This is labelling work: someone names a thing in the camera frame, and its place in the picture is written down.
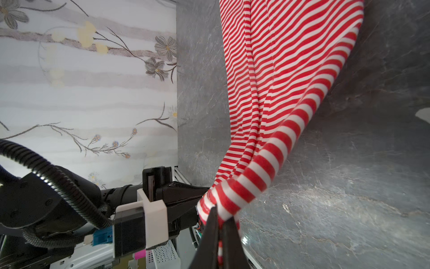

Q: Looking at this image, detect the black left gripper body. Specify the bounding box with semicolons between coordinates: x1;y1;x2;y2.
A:
101;167;208;235

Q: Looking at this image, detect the black corrugated cable conduit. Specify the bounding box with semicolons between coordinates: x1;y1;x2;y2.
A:
0;138;113;249

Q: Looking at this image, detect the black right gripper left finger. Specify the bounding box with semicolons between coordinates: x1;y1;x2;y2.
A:
189;206;219;269

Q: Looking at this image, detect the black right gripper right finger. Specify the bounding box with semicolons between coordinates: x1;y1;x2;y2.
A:
221;217;250;269

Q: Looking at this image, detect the red white striped tank top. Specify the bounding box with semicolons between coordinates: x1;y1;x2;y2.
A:
197;1;364;269

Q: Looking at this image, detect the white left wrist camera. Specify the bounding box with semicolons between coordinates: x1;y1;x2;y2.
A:
113;189;169;258

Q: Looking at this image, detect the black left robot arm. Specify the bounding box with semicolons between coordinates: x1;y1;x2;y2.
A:
1;167;206;269

